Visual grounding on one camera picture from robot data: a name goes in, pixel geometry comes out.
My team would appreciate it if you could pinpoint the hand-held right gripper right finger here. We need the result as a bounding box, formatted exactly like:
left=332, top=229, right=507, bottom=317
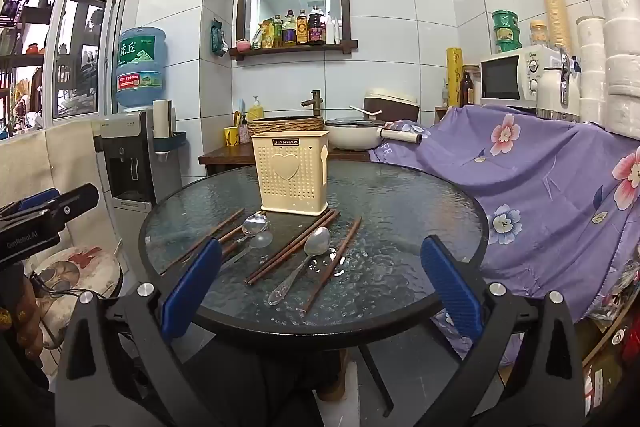
left=420, top=236, right=586, bottom=427

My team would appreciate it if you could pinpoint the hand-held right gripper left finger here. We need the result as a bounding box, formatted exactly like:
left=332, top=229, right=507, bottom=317
left=54, top=237, right=223, bottom=427

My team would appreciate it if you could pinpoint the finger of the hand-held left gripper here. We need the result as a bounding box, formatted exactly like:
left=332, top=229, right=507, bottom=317
left=29, top=183, right=100, bottom=229
left=0, top=188, right=61, bottom=221

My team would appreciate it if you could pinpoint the silver metal spoon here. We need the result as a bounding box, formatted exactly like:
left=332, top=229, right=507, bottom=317
left=268, top=227, right=332, bottom=306
left=219, top=213, right=269, bottom=272

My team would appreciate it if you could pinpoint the cream plastic utensil holder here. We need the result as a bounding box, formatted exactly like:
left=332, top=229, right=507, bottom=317
left=251, top=130, right=331, bottom=214

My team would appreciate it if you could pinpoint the person's left hand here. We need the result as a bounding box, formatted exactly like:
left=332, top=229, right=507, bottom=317
left=0, top=277, right=45, bottom=360

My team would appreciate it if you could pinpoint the beige cloth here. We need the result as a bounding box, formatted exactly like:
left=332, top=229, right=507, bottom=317
left=0, top=119, right=121, bottom=258

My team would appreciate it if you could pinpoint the floral round cushion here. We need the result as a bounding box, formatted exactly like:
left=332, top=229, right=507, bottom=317
left=27, top=247, right=123, bottom=348

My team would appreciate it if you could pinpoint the grey water dispenser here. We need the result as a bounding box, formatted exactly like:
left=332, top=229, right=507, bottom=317
left=95, top=111, right=178, bottom=212

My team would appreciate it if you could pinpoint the round glass table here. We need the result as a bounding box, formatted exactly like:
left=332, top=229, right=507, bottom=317
left=139, top=164, right=488, bottom=413

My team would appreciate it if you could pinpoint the white cup dispenser tube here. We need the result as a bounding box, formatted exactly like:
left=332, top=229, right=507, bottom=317
left=152, top=99, right=176, bottom=140

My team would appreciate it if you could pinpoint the person's leg in dark trousers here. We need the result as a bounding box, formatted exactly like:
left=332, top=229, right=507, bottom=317
left=190, top=347, right=381, bottom=427

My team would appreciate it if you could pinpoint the purple floral sheet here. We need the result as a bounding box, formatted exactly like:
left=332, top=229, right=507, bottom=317
left=370, top=104, right=640, bottom=368

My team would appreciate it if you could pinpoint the dark wooden washstand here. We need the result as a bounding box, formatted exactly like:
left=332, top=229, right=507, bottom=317
left=199, top=142, right=376, bottom=178

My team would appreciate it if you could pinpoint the sliding glass window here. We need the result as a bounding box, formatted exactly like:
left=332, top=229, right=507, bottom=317
left=42, top=0, right=126, bottom=128

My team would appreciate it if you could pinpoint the blue water cooler bottle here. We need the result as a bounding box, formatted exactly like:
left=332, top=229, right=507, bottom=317
left=116, top=27, right=167, bottom=112

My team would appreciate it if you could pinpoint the white electric pot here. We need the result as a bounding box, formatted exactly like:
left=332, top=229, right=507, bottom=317
left=324, top=117, right=423, bottom=152

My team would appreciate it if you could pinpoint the woven pattern basin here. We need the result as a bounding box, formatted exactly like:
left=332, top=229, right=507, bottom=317
left=247, top=116, right=325, bottom=138

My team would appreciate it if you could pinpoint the brown and white rice cooker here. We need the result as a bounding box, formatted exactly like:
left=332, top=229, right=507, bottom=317
left=363, top=88, right=420, bottom=128

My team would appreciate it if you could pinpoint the brown glass bottle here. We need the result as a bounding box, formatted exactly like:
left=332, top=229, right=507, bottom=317
left=460, top=69, right=475, bottom=106

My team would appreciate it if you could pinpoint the yellow film roll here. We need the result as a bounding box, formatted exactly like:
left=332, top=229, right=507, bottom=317
left=446, top=48, right=463, bottom=108

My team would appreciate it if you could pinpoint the white microwave oven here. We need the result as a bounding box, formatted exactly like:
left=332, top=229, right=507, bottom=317
left=480, top=46, right=563, bottom=108

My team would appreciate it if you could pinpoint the white electric kettle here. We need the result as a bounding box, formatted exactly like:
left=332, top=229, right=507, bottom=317
left=536, top=47, right=582, bottom=122

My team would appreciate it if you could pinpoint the bronze faucet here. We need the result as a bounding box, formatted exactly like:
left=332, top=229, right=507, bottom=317
left=301, top=90, right=323, bottom=118

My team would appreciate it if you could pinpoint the stack of white paper tubs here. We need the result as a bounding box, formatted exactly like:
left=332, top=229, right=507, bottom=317
left=576, top=16, right=608, bottom=122

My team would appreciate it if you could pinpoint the dark soy sauce bottle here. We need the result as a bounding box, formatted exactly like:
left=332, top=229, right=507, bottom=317
left=307, top=6, right=325, bottom=45

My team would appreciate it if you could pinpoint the stack of white paper bowls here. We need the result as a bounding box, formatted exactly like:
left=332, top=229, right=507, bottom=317
left=560, top=0, right=640, bottom=135

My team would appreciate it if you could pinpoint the blue wall holder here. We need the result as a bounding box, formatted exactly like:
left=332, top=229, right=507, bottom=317
left=152, top=132, right=187, bottom=155

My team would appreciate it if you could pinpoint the green wall packet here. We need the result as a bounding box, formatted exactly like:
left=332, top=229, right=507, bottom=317
left=212, top=18, right=228, bottom=55

